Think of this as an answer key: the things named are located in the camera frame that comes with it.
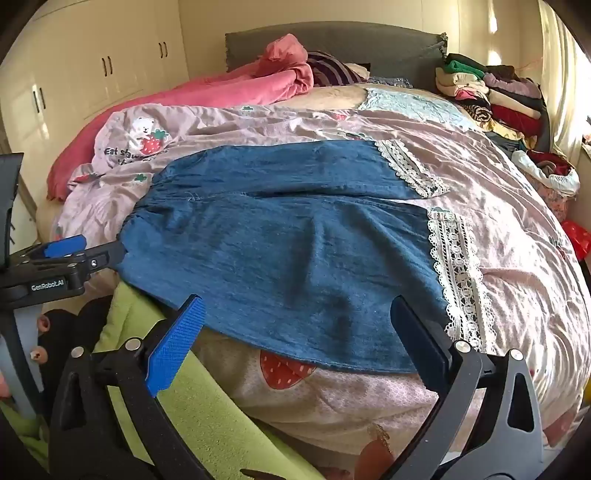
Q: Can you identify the blue denim pants lace trim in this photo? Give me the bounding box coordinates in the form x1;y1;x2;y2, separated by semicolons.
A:
117;141;485;374

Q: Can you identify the person's left hand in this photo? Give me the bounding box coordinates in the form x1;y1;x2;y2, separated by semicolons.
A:
28;313;52;367

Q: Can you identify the pink strawberry printed duvet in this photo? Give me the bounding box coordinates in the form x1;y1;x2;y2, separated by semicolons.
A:
48;85;591;480

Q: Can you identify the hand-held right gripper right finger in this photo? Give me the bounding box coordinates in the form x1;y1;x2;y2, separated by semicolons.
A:
390;295;546;480

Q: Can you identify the pink blanket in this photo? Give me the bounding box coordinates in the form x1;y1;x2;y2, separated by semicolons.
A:
46;34;315;201

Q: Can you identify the cream wardrobe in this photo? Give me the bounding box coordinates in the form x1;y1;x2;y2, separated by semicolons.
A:
0;0;190;153

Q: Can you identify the blue floral pillow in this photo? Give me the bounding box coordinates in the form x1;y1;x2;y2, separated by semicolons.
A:
367;76;414;89

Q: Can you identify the lime green cloth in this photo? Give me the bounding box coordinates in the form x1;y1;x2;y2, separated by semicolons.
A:
0;281;324;480

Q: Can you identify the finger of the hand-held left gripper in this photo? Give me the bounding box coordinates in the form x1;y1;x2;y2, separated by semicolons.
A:
69;241;128;280
25;234;88;261

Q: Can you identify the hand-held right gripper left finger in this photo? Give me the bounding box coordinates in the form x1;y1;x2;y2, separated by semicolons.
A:
48;293;218;480

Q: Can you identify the red plastic bag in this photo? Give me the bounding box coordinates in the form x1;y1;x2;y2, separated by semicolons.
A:
561;220;591;261

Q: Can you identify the pile of folded clothes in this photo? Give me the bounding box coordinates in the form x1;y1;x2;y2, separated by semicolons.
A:
434;53;552;153

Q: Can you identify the pale curtain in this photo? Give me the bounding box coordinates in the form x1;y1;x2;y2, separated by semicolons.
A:
538;0;591;158

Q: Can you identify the white garment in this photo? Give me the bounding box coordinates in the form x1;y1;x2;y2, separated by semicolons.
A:
512;150;580;197

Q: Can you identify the beige bed sheet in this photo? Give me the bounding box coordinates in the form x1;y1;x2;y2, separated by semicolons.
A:
277;84;372;110

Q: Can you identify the grey headboard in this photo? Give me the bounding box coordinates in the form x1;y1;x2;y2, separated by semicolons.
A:
225;21;448;88

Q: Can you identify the purple striped pillow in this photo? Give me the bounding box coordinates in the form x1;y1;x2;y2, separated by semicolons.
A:
305;52;370;88

